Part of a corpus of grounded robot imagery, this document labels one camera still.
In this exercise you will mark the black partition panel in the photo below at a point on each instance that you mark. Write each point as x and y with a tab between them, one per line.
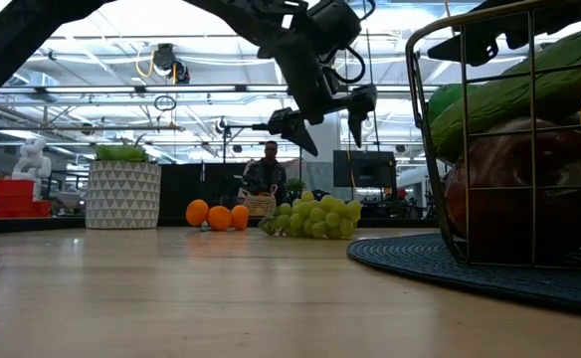
186	186

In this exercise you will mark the small red box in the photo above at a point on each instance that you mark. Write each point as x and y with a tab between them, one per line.
9	191

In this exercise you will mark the succulent in patterned white pot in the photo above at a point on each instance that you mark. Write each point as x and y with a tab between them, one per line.
121	199

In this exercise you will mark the orange tomato cluster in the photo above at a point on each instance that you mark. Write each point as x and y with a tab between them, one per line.
219	218

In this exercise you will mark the white robot figure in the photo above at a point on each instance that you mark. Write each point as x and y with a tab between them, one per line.
32	164

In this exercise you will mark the black metal gantry frame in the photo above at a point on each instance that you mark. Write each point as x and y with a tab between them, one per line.
259	127

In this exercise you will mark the green cucumber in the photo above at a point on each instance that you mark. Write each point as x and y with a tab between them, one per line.
509	99

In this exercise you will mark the green grape bunch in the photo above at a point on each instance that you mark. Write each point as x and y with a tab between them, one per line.
320	219

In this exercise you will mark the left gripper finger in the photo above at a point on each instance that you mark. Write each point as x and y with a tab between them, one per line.
362	104
288	124

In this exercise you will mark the wicker basket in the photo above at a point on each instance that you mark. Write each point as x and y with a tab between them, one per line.
259	205

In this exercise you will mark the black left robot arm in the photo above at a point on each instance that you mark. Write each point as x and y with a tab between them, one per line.
22	30

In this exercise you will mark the round dark blue placemat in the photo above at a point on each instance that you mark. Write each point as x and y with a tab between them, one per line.
395	256

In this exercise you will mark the wide red box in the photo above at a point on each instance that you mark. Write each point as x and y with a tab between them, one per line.
42	209

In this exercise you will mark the black background monitor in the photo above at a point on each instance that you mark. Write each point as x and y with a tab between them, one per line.
365	169

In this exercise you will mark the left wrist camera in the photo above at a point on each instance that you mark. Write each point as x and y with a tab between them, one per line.
337	25

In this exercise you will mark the person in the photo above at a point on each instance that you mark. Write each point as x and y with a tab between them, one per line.
266	174

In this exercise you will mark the dark red apple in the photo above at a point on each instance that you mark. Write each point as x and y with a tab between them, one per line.
509	199

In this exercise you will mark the small green background plant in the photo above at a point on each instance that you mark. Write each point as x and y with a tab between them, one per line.
295	186

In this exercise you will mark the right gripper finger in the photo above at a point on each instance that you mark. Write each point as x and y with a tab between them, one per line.
479	47

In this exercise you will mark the black aluminium table frame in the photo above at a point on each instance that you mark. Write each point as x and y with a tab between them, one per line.
47	225

